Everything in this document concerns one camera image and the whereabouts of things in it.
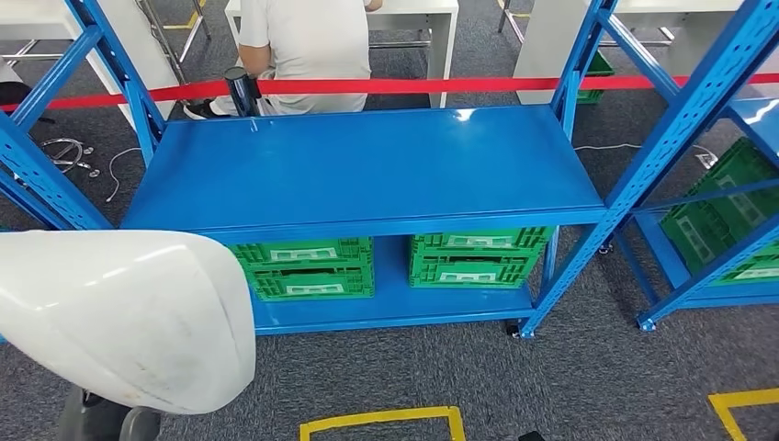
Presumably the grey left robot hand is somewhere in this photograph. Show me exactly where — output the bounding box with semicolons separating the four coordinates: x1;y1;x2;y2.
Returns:
57;386;163;441

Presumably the white plastic shell part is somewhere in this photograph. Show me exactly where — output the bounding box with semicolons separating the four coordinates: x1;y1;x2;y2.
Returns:
0;229;257;417

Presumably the yellow floor tape square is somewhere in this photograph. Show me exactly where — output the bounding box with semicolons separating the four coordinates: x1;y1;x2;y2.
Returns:
298;405;468;441
706;387;779;441

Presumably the black office chair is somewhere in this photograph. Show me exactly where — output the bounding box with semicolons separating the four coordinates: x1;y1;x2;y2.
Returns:
0;79;103;180

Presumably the blue metal shelving rack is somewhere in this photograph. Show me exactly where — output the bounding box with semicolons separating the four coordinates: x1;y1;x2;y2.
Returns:
615;91;779;334
0;0;779;340

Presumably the person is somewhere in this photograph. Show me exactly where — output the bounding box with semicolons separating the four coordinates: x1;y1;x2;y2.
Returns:
181;0;386;121

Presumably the red barrier belt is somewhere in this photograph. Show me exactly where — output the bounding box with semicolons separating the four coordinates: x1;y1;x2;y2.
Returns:
0;72;779;115

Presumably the white floor cable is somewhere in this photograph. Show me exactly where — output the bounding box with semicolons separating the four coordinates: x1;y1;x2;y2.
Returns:
571;141;701;161
103;145;145;205

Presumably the black stanchion post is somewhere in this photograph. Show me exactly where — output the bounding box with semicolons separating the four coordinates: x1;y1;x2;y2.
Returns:
222;65;264;119

